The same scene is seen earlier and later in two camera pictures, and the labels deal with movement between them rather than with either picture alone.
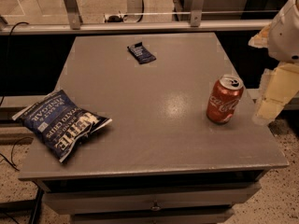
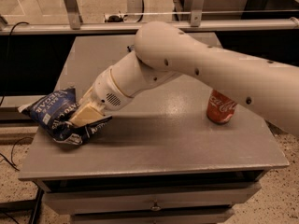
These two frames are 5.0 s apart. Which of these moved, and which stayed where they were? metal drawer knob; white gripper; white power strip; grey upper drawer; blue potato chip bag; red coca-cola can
Moved: blue potato chip bag; white gripper
Stayed: grey upper drawer; red coca-cola can; metal drawer knob; white power strip
